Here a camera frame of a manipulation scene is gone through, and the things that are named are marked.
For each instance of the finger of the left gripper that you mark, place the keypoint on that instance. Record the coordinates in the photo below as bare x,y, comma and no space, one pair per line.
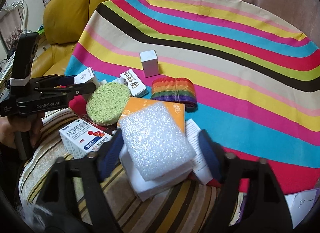
52,81
47,93

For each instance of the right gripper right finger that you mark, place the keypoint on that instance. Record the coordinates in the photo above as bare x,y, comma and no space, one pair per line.
265,207

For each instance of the white dental box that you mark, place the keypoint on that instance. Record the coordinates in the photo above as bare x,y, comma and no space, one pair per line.
136,86

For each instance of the white foam block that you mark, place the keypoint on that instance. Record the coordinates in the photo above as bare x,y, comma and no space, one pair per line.
155,142

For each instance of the person's left hand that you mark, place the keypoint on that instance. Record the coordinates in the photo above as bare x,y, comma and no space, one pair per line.
12,125

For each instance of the red cloth item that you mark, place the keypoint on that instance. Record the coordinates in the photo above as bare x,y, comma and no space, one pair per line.
78,105

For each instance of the small white carton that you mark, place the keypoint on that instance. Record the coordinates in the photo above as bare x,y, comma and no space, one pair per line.
86,76

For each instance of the white storage tray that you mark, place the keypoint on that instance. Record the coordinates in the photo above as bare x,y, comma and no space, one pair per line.
300,204

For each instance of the green round sponge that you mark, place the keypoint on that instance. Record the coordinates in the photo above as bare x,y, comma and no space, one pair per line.
106,104

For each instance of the white blue medicine box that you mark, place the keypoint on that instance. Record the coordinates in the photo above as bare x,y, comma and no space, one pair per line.
79,138

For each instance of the yellow leather sofa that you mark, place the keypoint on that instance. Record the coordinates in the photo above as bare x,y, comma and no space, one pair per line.
63,22

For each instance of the white ornate chair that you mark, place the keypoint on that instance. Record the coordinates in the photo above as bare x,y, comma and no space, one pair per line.
14,18

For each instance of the white paper leaflet box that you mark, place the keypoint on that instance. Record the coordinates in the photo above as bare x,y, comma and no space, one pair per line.
200,168

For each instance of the small white cube box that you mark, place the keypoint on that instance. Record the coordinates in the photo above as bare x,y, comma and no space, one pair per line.
149,62

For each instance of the large white box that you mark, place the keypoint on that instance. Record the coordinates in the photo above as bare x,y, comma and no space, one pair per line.
147,189

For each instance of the rainbow striped folded band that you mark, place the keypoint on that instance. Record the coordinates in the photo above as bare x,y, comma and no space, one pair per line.
176,90

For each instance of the rainbow striped cloth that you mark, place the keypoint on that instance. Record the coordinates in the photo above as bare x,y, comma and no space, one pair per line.
256,77

